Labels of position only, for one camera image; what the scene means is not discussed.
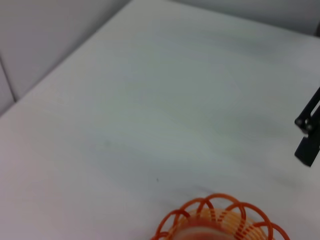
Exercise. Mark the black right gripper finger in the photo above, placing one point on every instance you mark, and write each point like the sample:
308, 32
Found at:
308, 150

